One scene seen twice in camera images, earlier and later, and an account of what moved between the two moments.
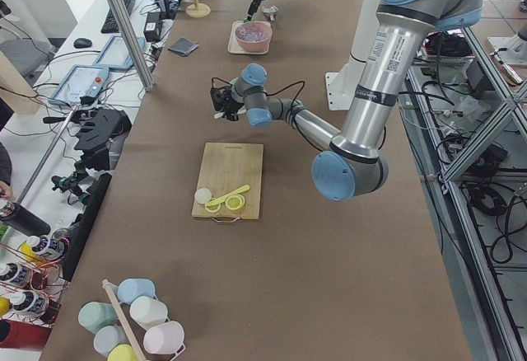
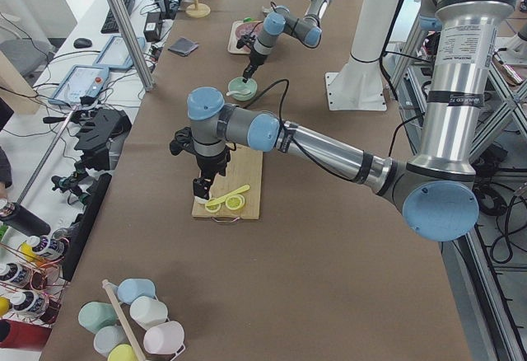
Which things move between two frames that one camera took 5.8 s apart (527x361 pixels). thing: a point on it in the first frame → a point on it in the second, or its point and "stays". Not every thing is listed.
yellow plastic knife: [224, 199] stays
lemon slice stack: [235, 202] stays
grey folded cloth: [184, 46] stays
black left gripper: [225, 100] → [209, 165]
